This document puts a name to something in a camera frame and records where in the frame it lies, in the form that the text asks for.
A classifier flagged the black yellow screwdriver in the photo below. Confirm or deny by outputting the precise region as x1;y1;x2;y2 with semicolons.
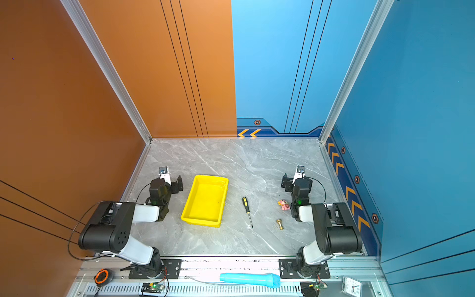
242;197;254;228

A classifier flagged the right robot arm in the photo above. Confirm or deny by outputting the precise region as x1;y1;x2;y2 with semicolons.
281;172;363;278

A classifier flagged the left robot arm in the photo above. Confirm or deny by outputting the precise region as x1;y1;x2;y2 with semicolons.
78;176;184;279

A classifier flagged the yellow plastic bin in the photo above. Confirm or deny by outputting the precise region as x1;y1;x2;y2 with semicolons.
181;175;229;228

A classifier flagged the pink toy figure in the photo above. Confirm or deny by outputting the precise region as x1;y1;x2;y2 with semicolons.
278;200;291;211

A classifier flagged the brass fitting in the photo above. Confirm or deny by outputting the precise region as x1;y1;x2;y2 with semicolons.
276;219;284;230

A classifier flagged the cyan plastic microphone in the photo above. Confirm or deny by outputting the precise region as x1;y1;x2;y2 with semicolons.
220;273;281;288

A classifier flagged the green circuit board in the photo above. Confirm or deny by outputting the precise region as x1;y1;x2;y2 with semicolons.
139;282;166;297

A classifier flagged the small electronics module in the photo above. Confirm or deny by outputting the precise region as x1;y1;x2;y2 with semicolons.
300;282;328;297

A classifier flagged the orange black tape measure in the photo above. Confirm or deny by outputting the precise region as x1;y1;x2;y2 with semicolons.
94;269;114;287

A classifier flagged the small white clock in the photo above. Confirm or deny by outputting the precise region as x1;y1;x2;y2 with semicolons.
342;277;362;297

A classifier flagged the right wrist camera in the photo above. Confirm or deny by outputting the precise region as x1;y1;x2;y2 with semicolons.
293;165;306;184

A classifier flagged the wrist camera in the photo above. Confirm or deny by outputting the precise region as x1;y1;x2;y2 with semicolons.
159;167;172;185
293;165;306;184

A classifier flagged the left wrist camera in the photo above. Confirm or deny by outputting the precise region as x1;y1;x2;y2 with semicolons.
159;167;172;185

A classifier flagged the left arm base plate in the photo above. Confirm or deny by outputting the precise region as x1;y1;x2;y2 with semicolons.
129;259;183;280

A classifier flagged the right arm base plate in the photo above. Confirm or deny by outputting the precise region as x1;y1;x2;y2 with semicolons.
278;258;331;279

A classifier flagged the aluminium front rail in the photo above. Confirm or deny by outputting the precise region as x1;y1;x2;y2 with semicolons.
66;254;390;297

